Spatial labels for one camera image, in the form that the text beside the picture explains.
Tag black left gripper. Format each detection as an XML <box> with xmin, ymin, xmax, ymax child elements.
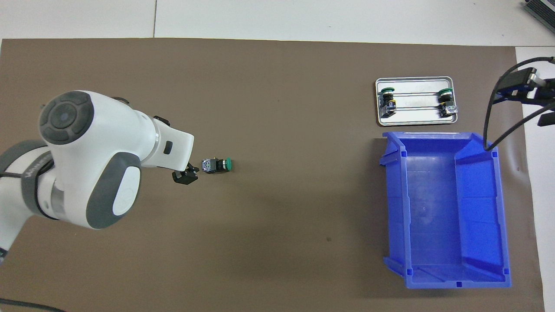
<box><xmin>173</xmin><ymin>163</ymin><xmax>200</xmax><ymax>187</ymax></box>

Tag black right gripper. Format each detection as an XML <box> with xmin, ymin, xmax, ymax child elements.
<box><xmin>494</xmin><ymin>68</ymin><xmax>555</xmax><ymax>127</ymax></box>

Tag green push button switch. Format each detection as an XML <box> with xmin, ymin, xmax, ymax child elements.
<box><xmin>379</xmin><ymin>87</ymin><xmax>398</xmax><ymax>118</ymax></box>
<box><xmin>437</xmin><ymin>88</ymin><xmax>458</xmax><ymax>118</ymax></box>
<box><xmin>201</xmin><ymin>157</ymin><xmax>234</xmax><ymax>175</ymax></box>

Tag grey ribbed metal device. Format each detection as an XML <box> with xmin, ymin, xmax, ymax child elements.
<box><xmin>522</xmin><ymin>0</ymin><xmax>555</xmax><ymax>30</ymax></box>

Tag brown table mat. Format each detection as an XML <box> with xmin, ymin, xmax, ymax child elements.
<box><xmin>0</xmin><ymin>38</ymin><xmax>545</xmax><ymax>312</ymax></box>

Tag silver metal tray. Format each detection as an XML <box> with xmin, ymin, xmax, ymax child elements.
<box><xmin>375</xmin><ymin>77</ymin><xmax>459</xmax><ymax>127</ymax></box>

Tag blue plastic storage bin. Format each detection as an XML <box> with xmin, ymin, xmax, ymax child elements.
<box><xmin>379</xmin><ymin>131</ymin><xmax>512</xmax><ymax>289</ymax></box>

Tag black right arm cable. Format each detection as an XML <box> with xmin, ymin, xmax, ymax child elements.
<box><xmin>483</xmin><ymin>56</ymin><xmax>555</xmax><ymax>152</ymax></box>

